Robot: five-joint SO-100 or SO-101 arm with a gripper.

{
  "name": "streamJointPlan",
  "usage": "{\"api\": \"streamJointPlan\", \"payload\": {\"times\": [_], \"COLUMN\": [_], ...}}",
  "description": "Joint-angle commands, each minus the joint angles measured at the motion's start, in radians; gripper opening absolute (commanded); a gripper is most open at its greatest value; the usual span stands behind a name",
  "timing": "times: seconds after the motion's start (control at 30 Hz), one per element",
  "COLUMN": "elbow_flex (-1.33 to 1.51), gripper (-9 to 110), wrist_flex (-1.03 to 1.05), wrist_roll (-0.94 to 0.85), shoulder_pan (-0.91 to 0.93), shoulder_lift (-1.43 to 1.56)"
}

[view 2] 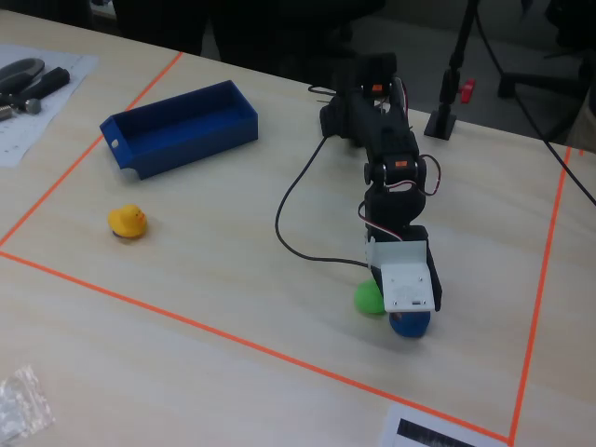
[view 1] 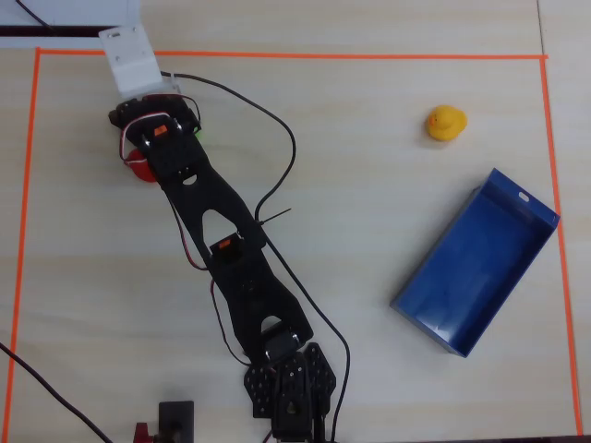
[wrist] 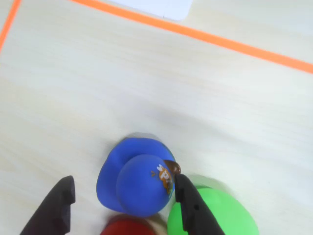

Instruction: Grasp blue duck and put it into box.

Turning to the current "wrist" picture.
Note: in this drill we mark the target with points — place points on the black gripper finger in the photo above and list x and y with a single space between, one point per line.
53 208
195 213

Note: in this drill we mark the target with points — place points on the white paper with black bar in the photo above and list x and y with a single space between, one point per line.
159 7

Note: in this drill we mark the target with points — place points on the green rubber duck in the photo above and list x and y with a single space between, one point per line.
232 215

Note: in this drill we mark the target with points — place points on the orange tape strip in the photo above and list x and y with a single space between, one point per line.
195 31
10 17

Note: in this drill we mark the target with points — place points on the red rubber duck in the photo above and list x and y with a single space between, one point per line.
127 228

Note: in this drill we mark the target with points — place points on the blue rubber duck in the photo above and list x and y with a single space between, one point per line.
137 183

